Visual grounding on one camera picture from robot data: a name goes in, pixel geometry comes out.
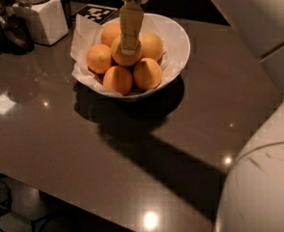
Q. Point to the black round appliance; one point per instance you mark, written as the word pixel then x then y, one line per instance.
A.
pixel 17 35

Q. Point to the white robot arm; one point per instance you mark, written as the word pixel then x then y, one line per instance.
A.
pixel 250 197

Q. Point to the black white fiducial marker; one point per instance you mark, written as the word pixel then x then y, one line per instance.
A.
pixel 97 13

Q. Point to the white square jar base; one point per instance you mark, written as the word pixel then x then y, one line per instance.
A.
pixel 46 22

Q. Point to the white paper liner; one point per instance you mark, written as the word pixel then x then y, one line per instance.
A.
pixel 82 36

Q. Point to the orange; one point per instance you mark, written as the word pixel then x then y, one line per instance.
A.
pixel 122 59
pixel 110 32
pixel 151 45
pixel 147 74
pixel 98 58
pixel 118 79

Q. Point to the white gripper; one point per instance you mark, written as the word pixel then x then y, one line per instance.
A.
pixel 131 16

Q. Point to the white bowl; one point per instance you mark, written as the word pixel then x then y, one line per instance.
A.
pixel 178 42

